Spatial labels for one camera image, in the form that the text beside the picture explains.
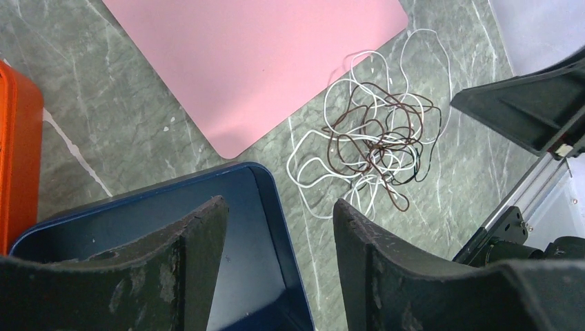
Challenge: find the dark blue plastic tray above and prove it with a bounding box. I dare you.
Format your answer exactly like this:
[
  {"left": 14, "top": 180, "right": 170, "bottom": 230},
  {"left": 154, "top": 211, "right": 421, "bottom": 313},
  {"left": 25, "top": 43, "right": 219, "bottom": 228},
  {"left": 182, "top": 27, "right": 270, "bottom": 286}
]
[{"left": 9, "top": 162, "right": 314, "bottom": 330}]

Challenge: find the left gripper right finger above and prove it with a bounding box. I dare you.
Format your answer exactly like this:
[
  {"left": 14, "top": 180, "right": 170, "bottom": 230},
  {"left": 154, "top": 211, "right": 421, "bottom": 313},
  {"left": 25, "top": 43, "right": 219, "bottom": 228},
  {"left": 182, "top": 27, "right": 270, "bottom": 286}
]
[{"left": 333, "top": 199, "right": 584, "bottom": 330}]

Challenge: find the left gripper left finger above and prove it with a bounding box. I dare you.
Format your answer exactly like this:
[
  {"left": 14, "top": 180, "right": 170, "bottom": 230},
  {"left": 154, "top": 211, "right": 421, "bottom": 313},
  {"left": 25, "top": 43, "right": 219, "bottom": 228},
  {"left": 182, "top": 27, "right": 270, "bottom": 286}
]
[{"left": 1, "top": 196, "right": 228, "bottom": 330}]

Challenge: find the cable bundle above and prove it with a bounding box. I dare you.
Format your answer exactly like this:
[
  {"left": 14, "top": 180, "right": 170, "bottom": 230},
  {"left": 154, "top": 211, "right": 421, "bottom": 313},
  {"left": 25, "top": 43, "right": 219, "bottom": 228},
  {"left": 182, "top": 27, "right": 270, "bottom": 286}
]
[{"left": 286, "top": 28, "right": 454, "bottom": 221}]

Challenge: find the pink clipboard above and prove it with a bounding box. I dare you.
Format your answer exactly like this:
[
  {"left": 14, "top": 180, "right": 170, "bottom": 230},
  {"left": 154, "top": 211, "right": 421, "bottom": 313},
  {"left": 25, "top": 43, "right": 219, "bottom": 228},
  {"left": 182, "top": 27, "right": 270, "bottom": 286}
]
[{"left": 106, "top": 1, "right": 408, "bottom": 159}]

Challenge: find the aluminium frame rail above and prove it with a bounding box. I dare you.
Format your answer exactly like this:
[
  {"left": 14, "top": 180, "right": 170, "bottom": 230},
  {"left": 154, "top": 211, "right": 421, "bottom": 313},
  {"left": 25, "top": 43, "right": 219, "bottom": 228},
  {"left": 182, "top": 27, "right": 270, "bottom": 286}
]
[{"left": 482, "top": 155, "right": 570, "bottom": 229}]

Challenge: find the orange plastic tray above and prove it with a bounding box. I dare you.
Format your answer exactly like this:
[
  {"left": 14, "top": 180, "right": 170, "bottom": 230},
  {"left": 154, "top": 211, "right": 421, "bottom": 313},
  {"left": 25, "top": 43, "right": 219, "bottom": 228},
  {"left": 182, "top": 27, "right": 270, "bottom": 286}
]
[{"left": 1, "top": 61, "right": 44, "bottom": 255}]

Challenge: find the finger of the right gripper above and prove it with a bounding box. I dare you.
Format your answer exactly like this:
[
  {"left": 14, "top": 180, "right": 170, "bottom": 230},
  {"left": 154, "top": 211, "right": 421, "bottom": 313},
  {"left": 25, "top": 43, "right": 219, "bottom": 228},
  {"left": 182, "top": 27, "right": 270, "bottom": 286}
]
[{"left": 450, "top": 49, "right": 584, "bottom": 158}]

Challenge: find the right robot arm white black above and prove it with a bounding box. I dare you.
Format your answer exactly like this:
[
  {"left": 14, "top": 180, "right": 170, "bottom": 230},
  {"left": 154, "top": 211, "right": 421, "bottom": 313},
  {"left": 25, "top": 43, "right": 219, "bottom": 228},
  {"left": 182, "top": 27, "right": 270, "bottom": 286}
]
[{"left": 450, "top": 48, "right": 584, "bottom": 267}]

